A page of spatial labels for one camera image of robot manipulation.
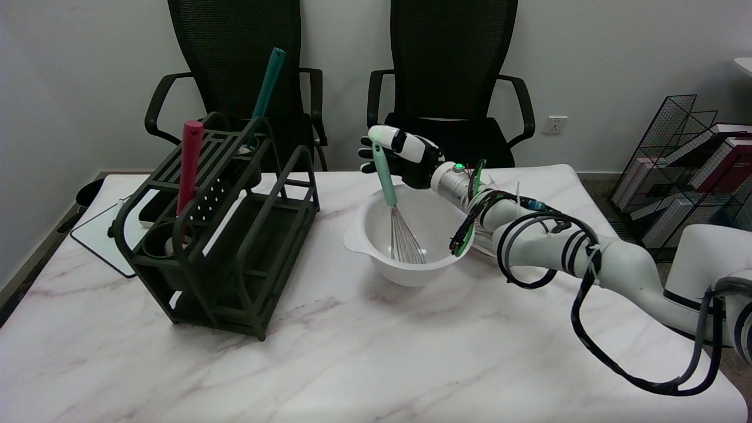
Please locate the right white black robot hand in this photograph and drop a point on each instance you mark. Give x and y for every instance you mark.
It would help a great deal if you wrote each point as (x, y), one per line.
(414, 161)

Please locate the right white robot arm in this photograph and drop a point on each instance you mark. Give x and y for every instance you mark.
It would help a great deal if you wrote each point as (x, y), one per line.
(623, 258)

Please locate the white mixing bowl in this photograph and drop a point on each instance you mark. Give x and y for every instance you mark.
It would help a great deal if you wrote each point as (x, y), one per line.
(423, 235)

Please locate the stainless steel scoop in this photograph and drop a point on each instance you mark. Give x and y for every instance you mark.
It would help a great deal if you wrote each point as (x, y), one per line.
(484, 239)

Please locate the black mesh office chair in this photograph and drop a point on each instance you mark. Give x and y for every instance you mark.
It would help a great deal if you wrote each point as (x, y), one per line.
(452, 59)
(235, 47)

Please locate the dark green kitchen rack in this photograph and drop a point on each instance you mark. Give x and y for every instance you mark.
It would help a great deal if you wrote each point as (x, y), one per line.
(235, 247)

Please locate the large white book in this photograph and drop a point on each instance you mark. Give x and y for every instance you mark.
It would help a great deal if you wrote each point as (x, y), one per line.
(670, 217)

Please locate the white slanted book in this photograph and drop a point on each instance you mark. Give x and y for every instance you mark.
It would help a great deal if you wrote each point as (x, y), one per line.
(696, 144)

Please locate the maroon book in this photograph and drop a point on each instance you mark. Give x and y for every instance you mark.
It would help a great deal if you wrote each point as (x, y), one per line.
(725, 164)

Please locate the white board with black edge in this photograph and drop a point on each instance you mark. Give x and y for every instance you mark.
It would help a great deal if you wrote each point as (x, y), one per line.
(97, 235)

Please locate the black floor object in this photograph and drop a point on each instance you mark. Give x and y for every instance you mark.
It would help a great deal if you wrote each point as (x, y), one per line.
(88, 192)

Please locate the white wall outlet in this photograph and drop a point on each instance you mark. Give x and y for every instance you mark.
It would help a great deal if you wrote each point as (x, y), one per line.
(554, 124)

